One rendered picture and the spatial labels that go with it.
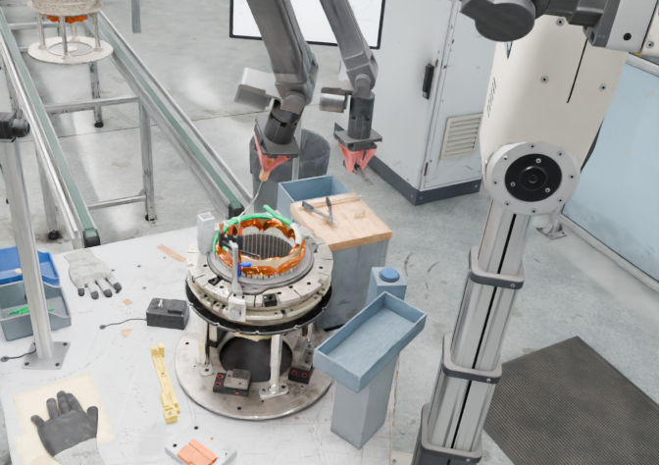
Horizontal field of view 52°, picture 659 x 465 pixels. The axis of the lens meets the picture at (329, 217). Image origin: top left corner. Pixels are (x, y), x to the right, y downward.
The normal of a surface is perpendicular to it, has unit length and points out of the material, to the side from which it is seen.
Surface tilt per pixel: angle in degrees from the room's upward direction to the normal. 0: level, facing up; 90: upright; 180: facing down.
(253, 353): 0
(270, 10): 123
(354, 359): 0
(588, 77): 90
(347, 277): 90
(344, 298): 90
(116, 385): 0
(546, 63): 90
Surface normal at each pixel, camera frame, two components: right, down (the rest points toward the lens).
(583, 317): 0.09, -0.84
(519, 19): -0.18, 0.90
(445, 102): 0.48, 0.51
